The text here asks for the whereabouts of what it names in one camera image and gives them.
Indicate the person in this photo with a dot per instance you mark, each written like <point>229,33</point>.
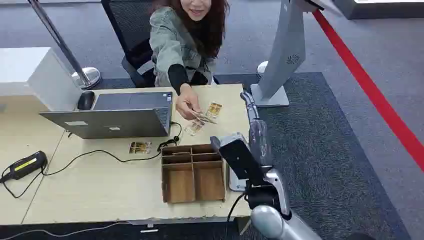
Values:
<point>172,43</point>

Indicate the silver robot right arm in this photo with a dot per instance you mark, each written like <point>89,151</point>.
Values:
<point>278,218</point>

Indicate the wooden compartment box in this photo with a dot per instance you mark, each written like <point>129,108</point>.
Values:
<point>193,174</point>

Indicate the white flat device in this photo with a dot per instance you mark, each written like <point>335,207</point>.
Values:
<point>236,184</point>

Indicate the person's right hand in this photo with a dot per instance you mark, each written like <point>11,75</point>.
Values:
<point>186,99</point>

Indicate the picture cards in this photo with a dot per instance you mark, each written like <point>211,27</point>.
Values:
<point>206,118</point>

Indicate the white cabinet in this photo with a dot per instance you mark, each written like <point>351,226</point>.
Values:
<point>36,78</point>

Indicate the black office chair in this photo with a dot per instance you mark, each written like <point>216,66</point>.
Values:
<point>127,30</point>

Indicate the grey laptop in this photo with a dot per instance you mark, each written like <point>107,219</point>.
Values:
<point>126,119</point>

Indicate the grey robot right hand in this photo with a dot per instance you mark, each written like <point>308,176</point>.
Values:
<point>259,139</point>

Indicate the black computer mouse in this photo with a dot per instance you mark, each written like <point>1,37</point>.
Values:
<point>86,100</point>

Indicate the white round object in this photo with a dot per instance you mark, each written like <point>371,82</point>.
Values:
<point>261,68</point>

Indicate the chrome stanchion post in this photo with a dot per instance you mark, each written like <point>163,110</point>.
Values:
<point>63,43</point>

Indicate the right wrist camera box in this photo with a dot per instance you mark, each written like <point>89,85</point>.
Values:
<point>238,155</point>

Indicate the dark carpet mat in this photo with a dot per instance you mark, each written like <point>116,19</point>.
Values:
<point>324,149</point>

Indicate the grey kiosk stand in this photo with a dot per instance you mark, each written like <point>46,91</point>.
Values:
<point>285,56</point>

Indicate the black power adapter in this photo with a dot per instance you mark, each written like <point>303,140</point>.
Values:
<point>26,165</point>

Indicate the picture card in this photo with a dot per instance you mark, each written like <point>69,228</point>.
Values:
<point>140,147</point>
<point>214,109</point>
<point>193,128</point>

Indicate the grey platform base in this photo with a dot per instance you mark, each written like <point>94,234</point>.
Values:
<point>381,8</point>

